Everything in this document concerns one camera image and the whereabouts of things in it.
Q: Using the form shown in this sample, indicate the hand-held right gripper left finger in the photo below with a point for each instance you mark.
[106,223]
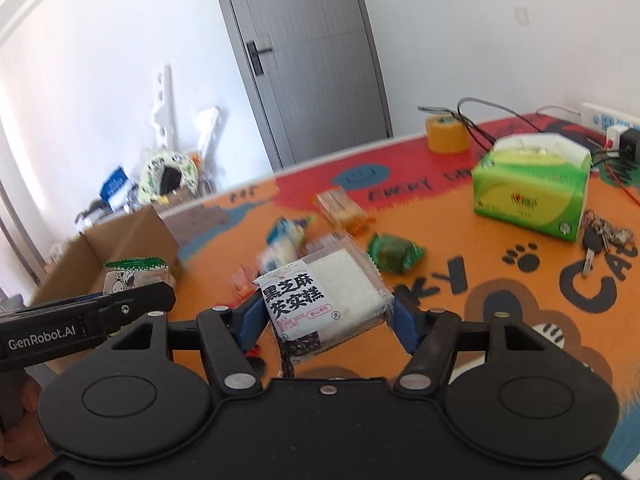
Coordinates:
[252,317]

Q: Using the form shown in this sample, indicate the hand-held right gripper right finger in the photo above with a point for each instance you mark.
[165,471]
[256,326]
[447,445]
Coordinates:
[402,321]

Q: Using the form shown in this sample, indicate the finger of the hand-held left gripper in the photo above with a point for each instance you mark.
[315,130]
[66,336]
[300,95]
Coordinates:
[140,300]

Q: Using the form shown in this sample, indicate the large cardboard box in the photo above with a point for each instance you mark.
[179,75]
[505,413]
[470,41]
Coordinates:
[125,235]

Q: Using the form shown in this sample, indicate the dark green snack packet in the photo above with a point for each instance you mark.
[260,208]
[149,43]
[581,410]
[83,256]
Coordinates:
[395,252]

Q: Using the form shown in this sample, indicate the white square cake packet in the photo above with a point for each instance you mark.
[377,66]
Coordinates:
[330,285]

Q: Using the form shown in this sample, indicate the person's left hand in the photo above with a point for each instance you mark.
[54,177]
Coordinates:
[31,400]

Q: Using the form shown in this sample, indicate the white packet with green edge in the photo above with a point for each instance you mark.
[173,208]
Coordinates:
[125,277]

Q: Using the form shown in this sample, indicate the orange-red clear snack packet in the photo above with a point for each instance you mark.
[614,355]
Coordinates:
[245,285]

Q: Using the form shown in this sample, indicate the orange printed table mat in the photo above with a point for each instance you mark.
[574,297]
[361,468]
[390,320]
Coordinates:
[475,310]

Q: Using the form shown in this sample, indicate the blue and white snack packet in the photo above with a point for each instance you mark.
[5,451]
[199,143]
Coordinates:
[282,240]

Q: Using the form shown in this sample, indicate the blue plastic bag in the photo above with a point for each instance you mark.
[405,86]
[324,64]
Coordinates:
[115,187]

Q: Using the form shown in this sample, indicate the panda print cushion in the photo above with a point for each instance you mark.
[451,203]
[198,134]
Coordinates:
[152,175]

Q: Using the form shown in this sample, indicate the orange cracker packet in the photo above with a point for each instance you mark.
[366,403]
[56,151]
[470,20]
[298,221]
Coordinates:
[340,205]

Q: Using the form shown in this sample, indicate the green tissue box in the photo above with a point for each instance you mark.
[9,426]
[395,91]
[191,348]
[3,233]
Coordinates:
[525,195]

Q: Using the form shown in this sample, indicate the short white plastic board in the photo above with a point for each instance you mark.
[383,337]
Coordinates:
[207,130]

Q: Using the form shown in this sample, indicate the yellow tape roll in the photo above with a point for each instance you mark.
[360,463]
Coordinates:
[447,135]

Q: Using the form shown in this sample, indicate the tall white plastic board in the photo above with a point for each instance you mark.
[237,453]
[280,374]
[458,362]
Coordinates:
[162,105]

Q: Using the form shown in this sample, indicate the bunch of keys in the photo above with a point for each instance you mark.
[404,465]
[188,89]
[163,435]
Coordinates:
[595,245]

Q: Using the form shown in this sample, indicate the grey door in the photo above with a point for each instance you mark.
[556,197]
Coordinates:
[310,60]

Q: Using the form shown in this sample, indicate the white plug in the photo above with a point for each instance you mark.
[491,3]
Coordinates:
[615,135]

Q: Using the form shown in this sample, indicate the black charger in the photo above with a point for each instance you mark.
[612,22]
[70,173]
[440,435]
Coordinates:
[631,145]

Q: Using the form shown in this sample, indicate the white power strip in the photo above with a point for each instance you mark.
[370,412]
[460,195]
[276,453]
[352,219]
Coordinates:
[607,115]

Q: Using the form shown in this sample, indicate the clear wall hook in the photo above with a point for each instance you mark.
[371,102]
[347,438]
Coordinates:
[522,15]

